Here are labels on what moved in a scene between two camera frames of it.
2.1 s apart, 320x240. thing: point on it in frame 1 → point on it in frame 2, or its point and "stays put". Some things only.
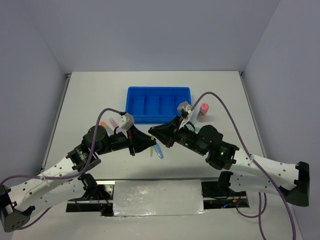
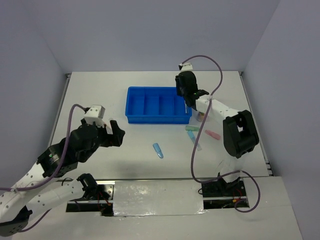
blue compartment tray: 156,105 stays put
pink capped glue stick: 201,116 stays put
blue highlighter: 158,151 stays put
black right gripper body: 186,137 → 180,91
